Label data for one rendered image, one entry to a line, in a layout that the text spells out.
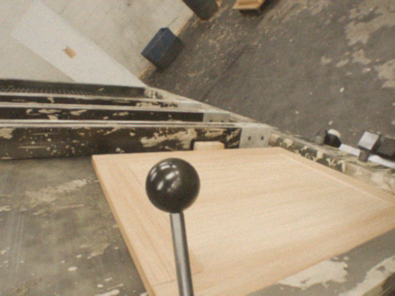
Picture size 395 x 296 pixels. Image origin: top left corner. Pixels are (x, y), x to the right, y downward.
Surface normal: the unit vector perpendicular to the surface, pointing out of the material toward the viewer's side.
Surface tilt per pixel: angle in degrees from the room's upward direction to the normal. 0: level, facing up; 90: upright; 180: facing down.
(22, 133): 90
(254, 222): 57
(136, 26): 90
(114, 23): 90
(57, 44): 90
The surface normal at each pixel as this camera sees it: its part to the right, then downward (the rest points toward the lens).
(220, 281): 0.12, -0.95
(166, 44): 0.45, 0.36
